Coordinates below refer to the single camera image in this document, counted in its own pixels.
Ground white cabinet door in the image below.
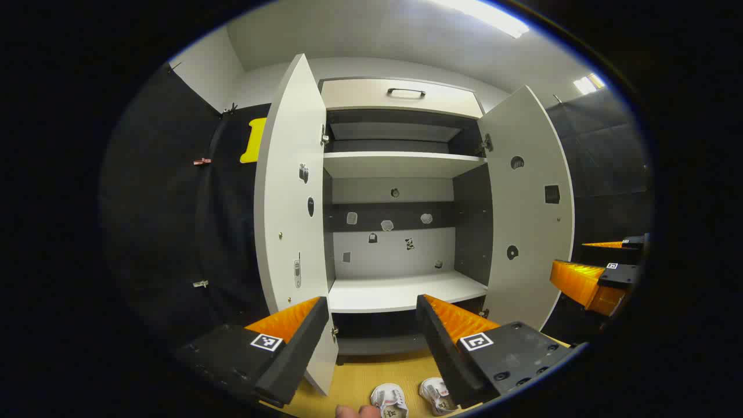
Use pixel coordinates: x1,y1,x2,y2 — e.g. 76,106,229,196
477,85,575,331
254,53,339,397

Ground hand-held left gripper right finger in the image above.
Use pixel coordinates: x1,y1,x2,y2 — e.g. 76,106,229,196
416,294,581,409

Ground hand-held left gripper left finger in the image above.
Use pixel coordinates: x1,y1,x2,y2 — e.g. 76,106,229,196
174,296,330,408

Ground white canvas shoe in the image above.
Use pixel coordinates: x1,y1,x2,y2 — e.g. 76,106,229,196
419,377,459,416
371,383,409,418

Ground small ceiling light panel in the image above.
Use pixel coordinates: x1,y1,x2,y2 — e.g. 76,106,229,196
574,73,605,95

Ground long ceiling light panel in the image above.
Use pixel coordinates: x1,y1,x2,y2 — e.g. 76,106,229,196
430,0,530,39

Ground white shoe cabinet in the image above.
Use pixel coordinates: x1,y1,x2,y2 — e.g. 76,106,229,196
254,53,575,397

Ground black backdrop cloth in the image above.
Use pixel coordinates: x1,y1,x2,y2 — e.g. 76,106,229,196
102,61,273,349
546,87,654,343

